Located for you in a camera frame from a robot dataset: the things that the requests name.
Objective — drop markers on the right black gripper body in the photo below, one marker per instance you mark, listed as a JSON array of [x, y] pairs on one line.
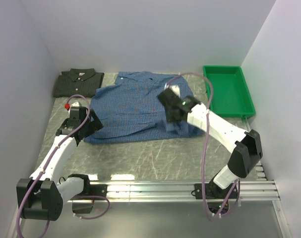
[[170, 118]]

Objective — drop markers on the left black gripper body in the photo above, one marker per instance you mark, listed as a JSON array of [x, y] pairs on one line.
[[92, 126]]

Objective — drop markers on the blue checked long sleeve shirt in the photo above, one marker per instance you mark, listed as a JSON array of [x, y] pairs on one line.
[[131, 112]]

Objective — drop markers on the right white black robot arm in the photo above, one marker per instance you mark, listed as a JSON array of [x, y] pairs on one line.
[[244, 146]]

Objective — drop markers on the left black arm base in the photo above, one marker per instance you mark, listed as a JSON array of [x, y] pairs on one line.
[[91, 203]]

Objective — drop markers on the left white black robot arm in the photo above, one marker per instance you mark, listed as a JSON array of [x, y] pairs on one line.
[[40, 197]]

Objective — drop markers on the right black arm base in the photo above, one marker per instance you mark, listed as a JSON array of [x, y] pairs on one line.
[[212, 191]]

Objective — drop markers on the dark green folded shirt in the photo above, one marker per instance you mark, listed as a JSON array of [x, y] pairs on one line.
[[78, 81]]

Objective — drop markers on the green plastic tray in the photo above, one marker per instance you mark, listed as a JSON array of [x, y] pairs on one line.
[[231, 97]]

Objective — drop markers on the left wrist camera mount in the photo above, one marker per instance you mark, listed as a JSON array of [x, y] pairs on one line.
[[68, 106]]

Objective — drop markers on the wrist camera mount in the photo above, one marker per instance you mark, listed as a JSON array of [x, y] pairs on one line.
[[174, 88], [68, 106]]

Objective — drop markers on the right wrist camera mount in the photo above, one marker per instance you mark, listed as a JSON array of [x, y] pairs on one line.
[[174, 88]]

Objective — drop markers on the aluminium mounting rail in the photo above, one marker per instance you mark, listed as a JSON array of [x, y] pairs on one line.
[[178, 191]]

